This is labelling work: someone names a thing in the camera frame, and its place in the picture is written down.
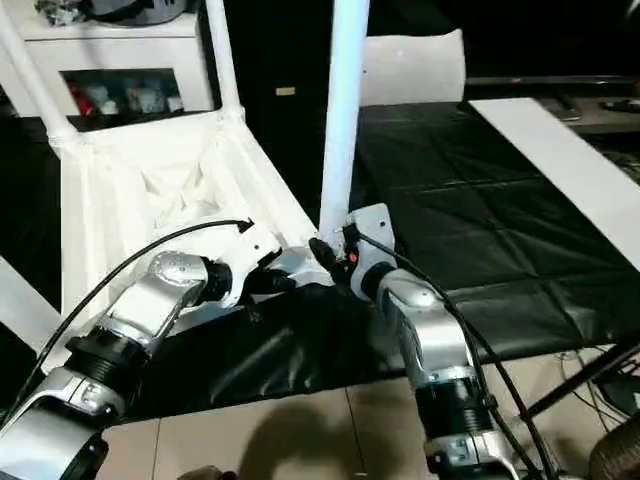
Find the red bottle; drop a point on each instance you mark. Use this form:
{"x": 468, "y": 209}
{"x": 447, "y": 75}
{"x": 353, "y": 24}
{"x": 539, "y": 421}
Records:
{"x": 82, "y": 100}

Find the white flat board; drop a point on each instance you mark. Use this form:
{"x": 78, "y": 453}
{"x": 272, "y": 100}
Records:
{"x": 550, "y": 150}

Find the white cabinet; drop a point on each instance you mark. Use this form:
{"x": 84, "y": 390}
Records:
{"x": 125, "y": 50}

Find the black remote control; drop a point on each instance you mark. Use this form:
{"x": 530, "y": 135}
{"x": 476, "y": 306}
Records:
{"x": 622, "y": 105}

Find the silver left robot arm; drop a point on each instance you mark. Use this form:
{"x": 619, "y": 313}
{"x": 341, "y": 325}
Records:
{"x": 150, "y": 300}

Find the white plastic table top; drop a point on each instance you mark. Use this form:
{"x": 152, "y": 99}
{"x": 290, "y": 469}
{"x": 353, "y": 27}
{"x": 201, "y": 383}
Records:
{"x": 125, "y": 190}

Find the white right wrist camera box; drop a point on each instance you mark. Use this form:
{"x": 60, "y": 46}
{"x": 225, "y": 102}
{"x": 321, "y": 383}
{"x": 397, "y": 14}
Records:
{"x": 372, "y": 225}

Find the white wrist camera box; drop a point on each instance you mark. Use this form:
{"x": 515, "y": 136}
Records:
{"x": 250, "y": 250}
{"x": 372, "y": 225}

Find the black metal table frame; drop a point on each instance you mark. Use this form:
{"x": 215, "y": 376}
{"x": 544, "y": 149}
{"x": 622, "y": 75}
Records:
{"x": 575, "y": 382}

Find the dark textured bundle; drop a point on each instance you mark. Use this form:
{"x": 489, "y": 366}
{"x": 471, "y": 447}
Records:
{"x": 620, "y": 455}

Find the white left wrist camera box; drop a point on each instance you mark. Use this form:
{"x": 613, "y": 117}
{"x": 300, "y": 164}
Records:
{"x": 250, "y": 250}

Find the black router with label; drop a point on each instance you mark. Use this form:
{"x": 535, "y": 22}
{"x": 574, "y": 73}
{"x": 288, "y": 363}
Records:
{"x": 617, "y": 395}

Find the black mat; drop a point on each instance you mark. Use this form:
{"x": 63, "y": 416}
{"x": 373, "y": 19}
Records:
{"x": 475, "y": 225}

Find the small tan label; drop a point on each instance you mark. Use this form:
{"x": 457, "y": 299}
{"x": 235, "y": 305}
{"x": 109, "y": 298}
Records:
{"x": 285, "y": 92}

